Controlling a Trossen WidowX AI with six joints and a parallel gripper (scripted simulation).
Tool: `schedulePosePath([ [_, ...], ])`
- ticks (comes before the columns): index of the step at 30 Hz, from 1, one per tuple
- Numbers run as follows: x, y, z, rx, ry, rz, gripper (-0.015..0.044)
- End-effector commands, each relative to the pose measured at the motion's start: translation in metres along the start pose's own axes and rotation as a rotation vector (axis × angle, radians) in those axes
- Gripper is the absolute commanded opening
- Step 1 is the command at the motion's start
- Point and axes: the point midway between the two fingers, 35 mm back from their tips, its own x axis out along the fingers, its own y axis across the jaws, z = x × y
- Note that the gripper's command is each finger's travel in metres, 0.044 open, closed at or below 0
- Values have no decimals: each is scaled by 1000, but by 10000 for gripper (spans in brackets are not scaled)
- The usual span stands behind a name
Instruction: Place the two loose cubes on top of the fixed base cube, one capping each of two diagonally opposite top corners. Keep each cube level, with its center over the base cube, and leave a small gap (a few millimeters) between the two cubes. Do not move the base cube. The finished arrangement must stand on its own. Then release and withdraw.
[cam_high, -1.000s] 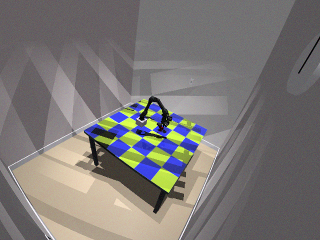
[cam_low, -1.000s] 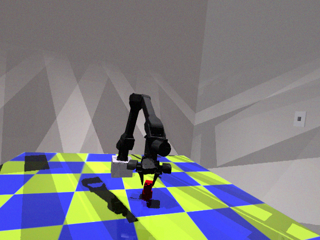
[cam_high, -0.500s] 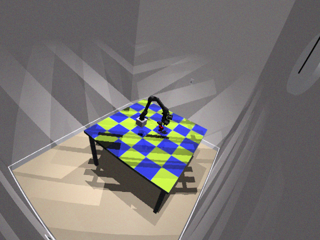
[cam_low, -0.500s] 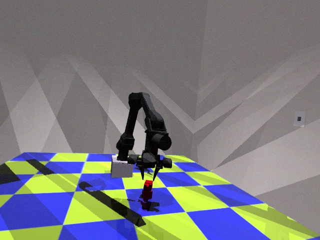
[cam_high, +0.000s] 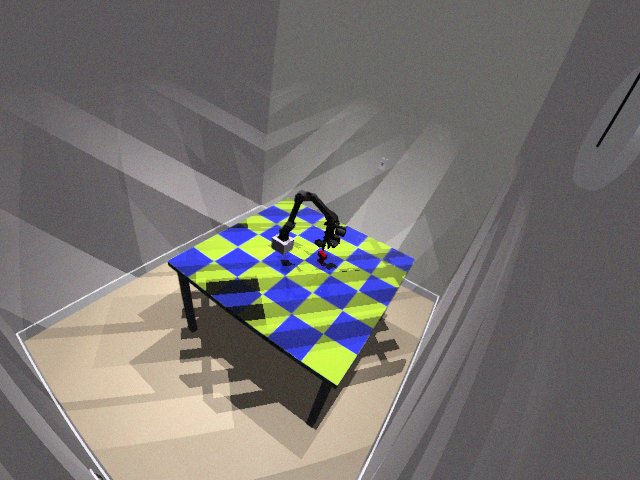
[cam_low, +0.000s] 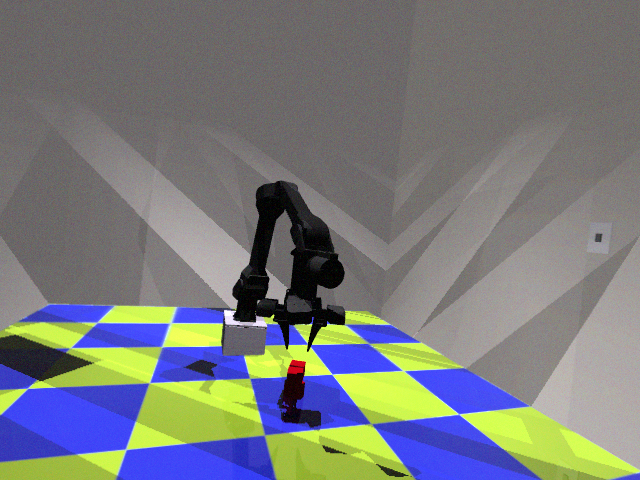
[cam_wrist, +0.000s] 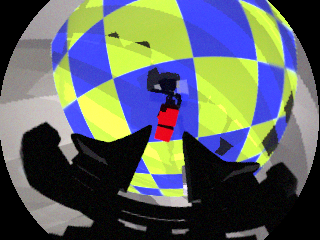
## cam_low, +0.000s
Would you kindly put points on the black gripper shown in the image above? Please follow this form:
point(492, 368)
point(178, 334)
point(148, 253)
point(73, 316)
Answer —
point(268, 307)

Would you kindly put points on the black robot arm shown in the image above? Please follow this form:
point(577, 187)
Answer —
point(314, 256)

